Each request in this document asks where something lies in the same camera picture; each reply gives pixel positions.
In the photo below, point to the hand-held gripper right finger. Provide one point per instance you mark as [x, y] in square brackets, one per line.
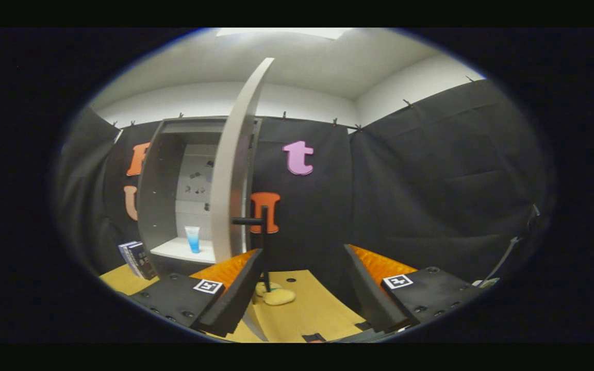
[366, 293]

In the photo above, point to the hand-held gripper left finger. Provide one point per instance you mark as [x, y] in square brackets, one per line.
[237, 293]

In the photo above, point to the white and blue tube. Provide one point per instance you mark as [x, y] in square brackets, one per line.
[193, 241]

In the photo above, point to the white cabinet door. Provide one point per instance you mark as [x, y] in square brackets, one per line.
[232, 180]

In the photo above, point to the yellow plush toy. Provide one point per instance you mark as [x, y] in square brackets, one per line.
[279, 297]

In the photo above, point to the dark covered book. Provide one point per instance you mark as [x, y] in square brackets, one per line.
[142, 260]

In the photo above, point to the black backdrop cloth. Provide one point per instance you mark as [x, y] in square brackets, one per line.
[431, 196]

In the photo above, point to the white and blue book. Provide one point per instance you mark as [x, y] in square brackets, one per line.
[126, 255]

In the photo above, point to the dark grey cabinet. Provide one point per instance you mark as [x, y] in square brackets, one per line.
[160, 196]

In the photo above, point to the ceiling light panel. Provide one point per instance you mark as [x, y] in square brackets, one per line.
[281, 33]

